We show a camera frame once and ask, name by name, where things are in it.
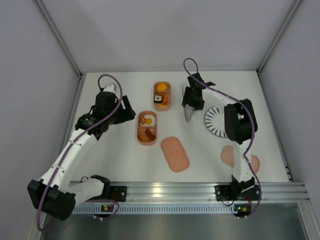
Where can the white fried egg toy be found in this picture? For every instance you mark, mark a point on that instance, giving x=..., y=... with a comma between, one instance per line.
x=150, y=121

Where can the grey slotted cable duct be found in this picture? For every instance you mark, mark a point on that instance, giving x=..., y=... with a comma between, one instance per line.
x=126, y=209

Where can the metal tongs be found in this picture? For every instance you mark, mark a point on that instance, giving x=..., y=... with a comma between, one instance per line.
x=188, y=113

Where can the brown toy sausage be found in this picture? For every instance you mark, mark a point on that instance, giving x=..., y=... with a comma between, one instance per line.
x=150, y=135

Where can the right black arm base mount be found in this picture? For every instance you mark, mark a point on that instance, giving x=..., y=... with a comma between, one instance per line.
x=228, y=192

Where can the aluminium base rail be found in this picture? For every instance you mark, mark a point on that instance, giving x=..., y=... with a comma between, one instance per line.
x=205, y=192

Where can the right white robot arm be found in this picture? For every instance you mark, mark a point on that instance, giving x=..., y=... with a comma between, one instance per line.
x=239, y=122

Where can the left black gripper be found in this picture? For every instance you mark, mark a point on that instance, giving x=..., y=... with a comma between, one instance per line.
x=127, y=109

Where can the pink box lid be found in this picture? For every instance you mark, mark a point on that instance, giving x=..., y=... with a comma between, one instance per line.
x=175, y=154
x=227, y=157

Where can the orange toy fried shrimp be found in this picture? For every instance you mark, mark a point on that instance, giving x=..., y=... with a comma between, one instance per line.
x=142, y=137

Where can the black white sushi roll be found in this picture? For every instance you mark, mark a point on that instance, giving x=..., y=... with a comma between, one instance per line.
x=158, y=99

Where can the orange round toy food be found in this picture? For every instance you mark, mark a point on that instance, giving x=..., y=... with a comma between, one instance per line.
x=162, y=87

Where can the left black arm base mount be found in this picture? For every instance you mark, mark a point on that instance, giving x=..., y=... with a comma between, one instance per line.
x=116, y=193

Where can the small brown toy meat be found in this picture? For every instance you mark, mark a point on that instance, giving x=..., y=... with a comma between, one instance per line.
x=142, y=120

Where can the striped round plate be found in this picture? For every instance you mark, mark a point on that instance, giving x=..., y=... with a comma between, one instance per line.
x=214, y=120

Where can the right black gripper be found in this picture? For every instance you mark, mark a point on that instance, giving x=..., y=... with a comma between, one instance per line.
x=189, y=99

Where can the left aluminium frame post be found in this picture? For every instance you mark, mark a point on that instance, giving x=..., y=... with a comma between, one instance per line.
x=45, y=14

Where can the pink lunch box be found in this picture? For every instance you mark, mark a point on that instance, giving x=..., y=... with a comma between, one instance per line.
x=155, y=92
x=141, y=128

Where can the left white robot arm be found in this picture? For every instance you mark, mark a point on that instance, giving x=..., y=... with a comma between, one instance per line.
x=52, y=193

